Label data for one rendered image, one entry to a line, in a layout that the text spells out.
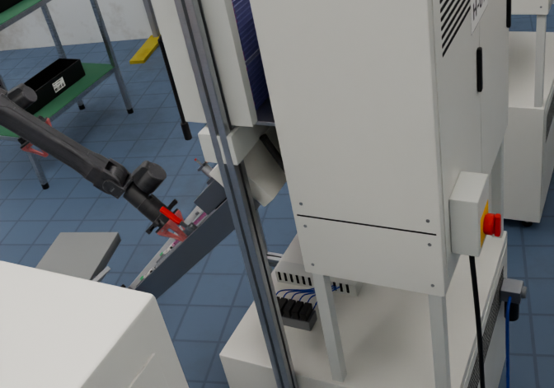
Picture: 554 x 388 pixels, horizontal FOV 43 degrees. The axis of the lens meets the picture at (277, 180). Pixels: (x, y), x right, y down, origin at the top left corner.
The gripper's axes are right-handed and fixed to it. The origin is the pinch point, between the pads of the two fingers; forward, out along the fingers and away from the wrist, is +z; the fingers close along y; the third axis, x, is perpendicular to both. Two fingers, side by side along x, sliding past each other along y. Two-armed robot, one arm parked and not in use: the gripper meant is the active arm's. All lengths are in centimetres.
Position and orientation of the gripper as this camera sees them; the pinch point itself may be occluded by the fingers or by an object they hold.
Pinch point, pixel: (185, 237)
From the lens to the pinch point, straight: 189.9
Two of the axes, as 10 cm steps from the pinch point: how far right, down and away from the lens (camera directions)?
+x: -5.2, 4.8, 7.0
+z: 7.4, 6.6, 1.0
